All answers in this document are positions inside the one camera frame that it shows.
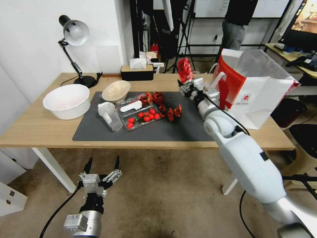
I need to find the red white delivery bag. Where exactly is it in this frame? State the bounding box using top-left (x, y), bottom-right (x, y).
top-left (209, 48), bottom-right (301, 131)

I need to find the yellow topped side table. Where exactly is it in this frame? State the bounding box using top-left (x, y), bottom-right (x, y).
top-left (264, 43), bottom-right (317, 75)

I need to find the large white plastic bowl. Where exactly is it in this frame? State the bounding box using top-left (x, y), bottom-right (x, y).
top-left (43, 84), bottom-right (90, 120)

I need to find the person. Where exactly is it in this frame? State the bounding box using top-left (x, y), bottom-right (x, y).
top-left (221, 0), bottom-right (259, 53)

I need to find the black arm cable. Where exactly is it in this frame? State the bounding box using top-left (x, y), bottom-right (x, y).
top-left (239, 191), bottom-right (256, 238)
top-left (39, 183), bottom-right (84, 238)

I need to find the white table leg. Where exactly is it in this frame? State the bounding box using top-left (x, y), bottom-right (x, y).
top-left (221, 170), bottom-right (239, 195)
top-left (31, 147), bottom-right (76, 194)

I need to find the black stand leg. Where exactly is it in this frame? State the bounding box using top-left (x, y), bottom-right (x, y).
top-left (282, 174), bottom-right (317, 197)

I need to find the black computer monitor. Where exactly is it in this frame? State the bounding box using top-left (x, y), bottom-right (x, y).
top-left (280, 0), bottom-right (317, 48)

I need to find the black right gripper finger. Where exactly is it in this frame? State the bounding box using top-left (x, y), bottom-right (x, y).
top-left (180, 87), bottom-right (197, 100)
top-left (177, 79), bottom-right (196, 89)

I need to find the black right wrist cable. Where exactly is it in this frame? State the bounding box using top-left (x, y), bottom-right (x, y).
top-left (192, 82), bottom-right (250, 136)

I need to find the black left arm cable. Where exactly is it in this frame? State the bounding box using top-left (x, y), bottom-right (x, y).
top-left (39, 183), bottom-right (84, 238)

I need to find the black desk lamp silver shade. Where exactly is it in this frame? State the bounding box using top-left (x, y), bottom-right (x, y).
top-left (57, 15), bottom-right (103, 89)

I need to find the dark grey table mat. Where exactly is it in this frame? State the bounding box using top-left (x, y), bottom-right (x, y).
top-left (72, 91), bottom-right (219, 142)

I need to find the clear plastic cup with lid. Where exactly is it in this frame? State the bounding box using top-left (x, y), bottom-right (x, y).
top-left (97, 101), bottom-right (123, 132)

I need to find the black waste bin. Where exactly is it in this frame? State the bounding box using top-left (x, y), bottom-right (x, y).
top-left (271, 99), bottom-right (308, 128)

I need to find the black tripod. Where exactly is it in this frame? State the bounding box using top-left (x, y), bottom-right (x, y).
top-left (163, 0), bottom-right (199, 74)

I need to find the clear disposable takeout box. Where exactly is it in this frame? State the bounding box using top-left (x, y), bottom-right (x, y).
top-left (114, 95), bottom-right (166, 132)

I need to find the white tissue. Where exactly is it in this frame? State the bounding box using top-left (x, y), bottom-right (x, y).
top-left (129, 58), bottom-right (147, 70)

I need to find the beige paper bowl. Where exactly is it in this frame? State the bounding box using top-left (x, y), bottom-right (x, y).
top-left (102, 80), bottom-right (131, 104)

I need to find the white drawer cabinet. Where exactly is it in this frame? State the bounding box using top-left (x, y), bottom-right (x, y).
top-left (0, 148), bottom-right (28, 218)

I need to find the black chair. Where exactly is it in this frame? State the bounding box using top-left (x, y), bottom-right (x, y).
top-left (288, 123), bottom-right (317, 160)

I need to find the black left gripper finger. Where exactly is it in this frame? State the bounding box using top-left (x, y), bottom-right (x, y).
top-left (79, 157), bottom-right (93, 180)
top-left (102, 155), bottom-right (123, 187)

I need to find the black tissue box wooden lid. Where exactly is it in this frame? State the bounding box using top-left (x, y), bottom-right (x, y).
top-left (121, 64), bottom-right (154, 82)

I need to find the black metal shelf frame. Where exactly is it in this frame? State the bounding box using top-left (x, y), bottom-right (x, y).
top-left (129, 0), bottom-right (155, 60)

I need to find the dark cloth bundle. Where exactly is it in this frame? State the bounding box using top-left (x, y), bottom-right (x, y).
top-left (285, 55), bottom-right (317, 69)

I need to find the white folded photo umbrella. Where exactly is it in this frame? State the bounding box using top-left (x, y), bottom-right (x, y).
top-left (162, 0), bottom-right (175, 32)

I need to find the small white box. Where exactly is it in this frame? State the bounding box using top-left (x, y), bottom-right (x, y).
top-left (151, 61), bottom-right (165, 74)

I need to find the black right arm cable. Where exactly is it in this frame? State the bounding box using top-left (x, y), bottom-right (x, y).
top-left (239, 191), bottom-right (256, 238)

